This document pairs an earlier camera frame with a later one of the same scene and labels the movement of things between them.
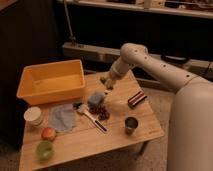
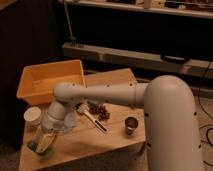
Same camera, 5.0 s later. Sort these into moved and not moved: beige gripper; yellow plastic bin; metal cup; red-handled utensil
Moved: beige gripper
Not moved: red-handled utensil; yellow plastic bin; metal cup
